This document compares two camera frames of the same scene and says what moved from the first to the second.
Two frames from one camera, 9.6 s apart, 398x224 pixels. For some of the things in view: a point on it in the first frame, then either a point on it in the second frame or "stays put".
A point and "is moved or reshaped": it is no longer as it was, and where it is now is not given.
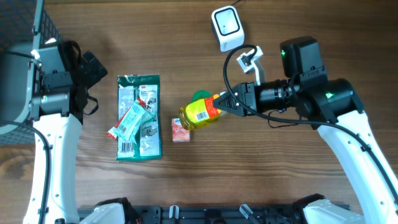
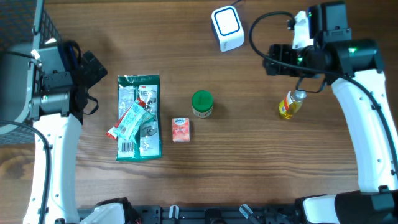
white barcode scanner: [227, 27] stays put
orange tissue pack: [179, 133] stays put
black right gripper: [247, 96] -> [280, 53]
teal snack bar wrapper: [138, 116] stays put
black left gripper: [92, 76] stays put
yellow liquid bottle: [198, 112] is moved or reshaped
